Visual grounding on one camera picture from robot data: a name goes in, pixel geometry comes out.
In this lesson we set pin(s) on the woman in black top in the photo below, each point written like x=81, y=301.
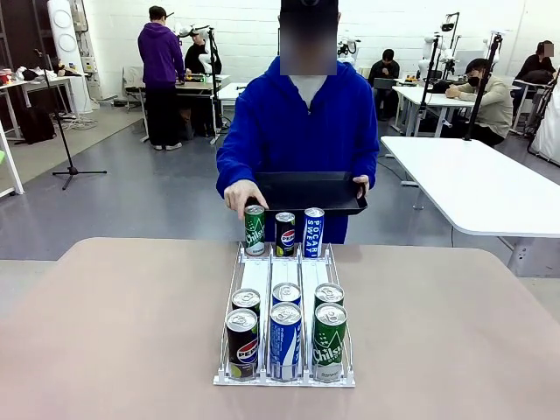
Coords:
x=536, y=63

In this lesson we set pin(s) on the person's right forearm blue sleeve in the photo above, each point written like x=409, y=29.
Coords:
x=234, y=168

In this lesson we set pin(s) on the black Pepsi can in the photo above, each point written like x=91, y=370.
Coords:
x=246, y=298
x=285, y=236
x=242, y=345

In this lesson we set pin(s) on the person's right hand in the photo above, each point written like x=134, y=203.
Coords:
x=245, y=190

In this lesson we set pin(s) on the green Chilsung cider can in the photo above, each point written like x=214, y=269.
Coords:
x=254, y=234
x=329, y=292
x=329, y=345

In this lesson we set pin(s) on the wooden workbench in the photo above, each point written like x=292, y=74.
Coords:
x=197, y=85

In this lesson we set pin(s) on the white tower air conditioner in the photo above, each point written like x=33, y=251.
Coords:
x=65, y=44

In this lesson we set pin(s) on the white table with clutter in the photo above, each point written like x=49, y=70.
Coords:
x=44, y=81

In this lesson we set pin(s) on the black cap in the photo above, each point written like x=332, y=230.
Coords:
x=306, y=4

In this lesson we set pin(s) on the white background robot with black stand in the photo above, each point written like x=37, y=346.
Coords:
x=192, y=30

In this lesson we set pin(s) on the blue Pocari Sweat can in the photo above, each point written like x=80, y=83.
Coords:
x=285, y=341
x=286, y=292
x=313, y=232

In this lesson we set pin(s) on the person's left hand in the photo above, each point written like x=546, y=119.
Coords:
x=364, y=180

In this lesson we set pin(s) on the person in purple hoodie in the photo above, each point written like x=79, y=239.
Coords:
x=159, y=52

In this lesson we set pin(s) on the white can dispenser rack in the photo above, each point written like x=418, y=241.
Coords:
x=256, y=271

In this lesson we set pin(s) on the black backpack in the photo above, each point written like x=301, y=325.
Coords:
x=37, y=124

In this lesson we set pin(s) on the person in blue hoodie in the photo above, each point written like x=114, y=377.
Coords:
x=306, y=131

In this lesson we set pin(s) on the white desk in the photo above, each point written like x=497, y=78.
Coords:
x=420, y=94

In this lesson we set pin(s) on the grey laptop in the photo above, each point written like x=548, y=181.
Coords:
x=382, y=83

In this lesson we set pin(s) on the black tripod microphone stand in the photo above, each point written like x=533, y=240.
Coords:
x=71, y=167

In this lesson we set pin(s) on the small white background robot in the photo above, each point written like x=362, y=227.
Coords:
x=347, y=48

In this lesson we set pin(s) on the seated person in black clothes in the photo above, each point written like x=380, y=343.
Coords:
x=385, y=70

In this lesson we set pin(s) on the person's left forearm blue sleeve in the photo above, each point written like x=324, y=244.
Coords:
x=367, y=162

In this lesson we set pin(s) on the masked man in beige jacket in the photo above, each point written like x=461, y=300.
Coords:
x=494, y=105

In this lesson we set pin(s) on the black plastic serving tray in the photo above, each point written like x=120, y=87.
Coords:
x=306, y=192

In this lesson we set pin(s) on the white table leg frame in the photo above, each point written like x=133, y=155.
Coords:
x=11, y=166

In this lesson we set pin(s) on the thin black stand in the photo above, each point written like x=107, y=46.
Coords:
x=426, y=83

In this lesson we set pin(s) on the tall black camera stand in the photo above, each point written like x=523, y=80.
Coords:
x=481, y=92

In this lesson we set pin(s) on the white fabric cover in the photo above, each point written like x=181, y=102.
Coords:
x=549, y=131

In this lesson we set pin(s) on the black overhead camera on pole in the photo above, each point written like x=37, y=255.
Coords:
x=447, y=25

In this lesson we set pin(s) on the large white table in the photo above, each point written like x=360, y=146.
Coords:
x=472, y=184

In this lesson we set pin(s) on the white background robot arms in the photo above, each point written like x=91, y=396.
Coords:
x=446, y=54

